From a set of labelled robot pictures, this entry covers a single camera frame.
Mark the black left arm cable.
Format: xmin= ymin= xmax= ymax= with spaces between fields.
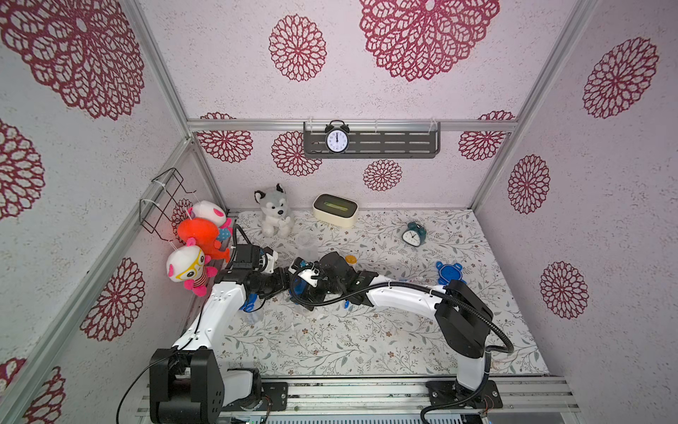
xmin=115 ymin=223 xmax=255 ymax=424

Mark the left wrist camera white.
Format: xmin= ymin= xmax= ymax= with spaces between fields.
xmin=259 ymin=247 xmax=279 ymax=274

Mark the white plush with glasses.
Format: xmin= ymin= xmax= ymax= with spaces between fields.
xmin=166 ymin=241 xmax=217 ymax=298

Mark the grey husky plush toy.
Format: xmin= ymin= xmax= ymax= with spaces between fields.
xmin=254 ymin=184 xmax=294 ymax=238

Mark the white pink plush upper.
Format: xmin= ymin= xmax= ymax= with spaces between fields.
xmin=188 ymin=201 xmax=232 ymax=229

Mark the grey metal wall shelf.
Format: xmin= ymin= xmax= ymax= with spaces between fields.
xmin=302 ymin=121 xmax=441 ymax=159

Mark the black wire wall basket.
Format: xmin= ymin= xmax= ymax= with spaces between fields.
xmin=137 ymin=167 xmax=196 ymax=242

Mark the orange red plush toy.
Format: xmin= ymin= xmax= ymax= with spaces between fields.
xmin=177 ymin=217 xmax=231 ymax=261

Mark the black wall alarm clock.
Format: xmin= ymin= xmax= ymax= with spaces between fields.
xmin=325 ymin=119 xmax=351 ymax=154

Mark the green teal alarm clock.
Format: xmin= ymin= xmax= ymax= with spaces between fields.
xmin=401 ymin=222 xmax=427 ymax=247

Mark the clear plastic kit container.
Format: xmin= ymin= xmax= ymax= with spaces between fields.
xmin=243 ymin=307 xmax=264 ymax=325

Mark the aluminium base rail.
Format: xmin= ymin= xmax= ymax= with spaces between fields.
xmin=134 ymin=375 xmax=581 ymax=420

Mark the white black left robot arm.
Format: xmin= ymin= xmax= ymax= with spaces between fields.
xmin=148 ymin=244 xmax=288 ymax=423

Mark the black corrugated right cable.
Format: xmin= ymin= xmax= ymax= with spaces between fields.
xmin=288 ymin=264 xmax=516 ymax=424

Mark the clear plastic cup right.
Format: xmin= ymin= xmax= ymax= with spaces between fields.
xmin=295 ymin=231 xmax=320 ymax=261

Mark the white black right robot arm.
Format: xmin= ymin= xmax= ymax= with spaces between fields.
xmin=289 ymin=252 xmax=513 ymax=411

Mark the cream tissue box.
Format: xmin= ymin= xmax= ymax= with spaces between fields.
xmin=313 ymin=194 xmax=359 ymax=228

